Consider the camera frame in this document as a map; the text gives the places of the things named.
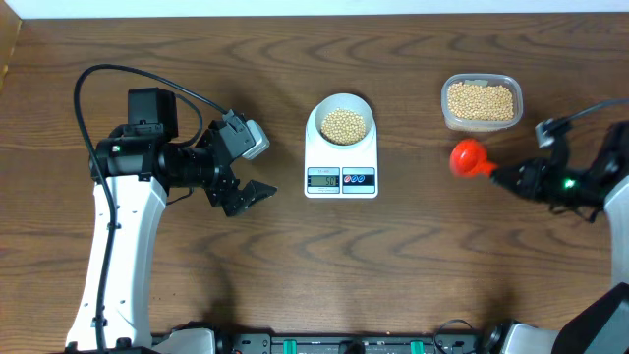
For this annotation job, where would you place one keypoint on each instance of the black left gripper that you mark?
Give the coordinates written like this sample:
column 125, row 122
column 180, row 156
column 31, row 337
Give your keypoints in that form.
column 219, row 192

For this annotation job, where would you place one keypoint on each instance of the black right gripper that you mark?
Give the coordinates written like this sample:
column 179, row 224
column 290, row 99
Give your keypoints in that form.
column 534, row 183

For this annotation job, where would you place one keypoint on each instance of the red measuring scoop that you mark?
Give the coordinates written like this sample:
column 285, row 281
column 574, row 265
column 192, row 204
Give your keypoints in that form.
column 469, row 159

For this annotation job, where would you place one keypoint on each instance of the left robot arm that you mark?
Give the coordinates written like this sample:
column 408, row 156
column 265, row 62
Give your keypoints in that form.
column 135, row 168

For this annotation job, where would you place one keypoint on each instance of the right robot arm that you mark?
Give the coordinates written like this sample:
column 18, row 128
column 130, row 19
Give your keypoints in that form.
column 603, row 326

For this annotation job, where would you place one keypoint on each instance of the white digital kitchen scale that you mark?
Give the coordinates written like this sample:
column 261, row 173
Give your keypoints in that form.
column 340, row 172

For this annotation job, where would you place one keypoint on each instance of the soybeans in bowl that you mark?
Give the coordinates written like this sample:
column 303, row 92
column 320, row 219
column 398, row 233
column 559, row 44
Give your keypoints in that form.
column 343, row 127

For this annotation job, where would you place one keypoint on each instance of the grey round bowl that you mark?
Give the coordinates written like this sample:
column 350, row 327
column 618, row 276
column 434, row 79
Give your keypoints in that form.
column 343, row 101

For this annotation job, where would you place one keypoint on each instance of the clear plastic container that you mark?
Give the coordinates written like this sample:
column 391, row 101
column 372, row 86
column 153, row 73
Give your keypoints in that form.
column 483, row 80

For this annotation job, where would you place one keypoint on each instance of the pile of soybeans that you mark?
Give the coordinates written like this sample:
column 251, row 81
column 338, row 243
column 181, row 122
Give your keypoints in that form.
column 473, row 102

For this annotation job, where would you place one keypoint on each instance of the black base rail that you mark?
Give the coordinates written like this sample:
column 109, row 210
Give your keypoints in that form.
column 264, row 343

